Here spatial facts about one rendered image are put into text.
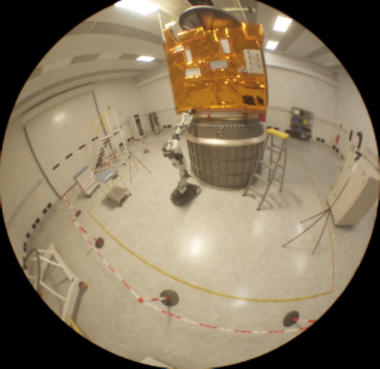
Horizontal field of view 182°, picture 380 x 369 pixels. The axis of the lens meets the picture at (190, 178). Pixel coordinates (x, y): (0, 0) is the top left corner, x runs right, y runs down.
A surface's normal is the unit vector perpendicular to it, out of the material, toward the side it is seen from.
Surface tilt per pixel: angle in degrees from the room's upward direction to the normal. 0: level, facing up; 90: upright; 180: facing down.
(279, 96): 90
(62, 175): 90
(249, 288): 0
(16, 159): 90
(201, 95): 88
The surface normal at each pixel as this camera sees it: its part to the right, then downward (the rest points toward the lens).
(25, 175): 0.90, 0.14
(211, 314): -0.15, -0.78
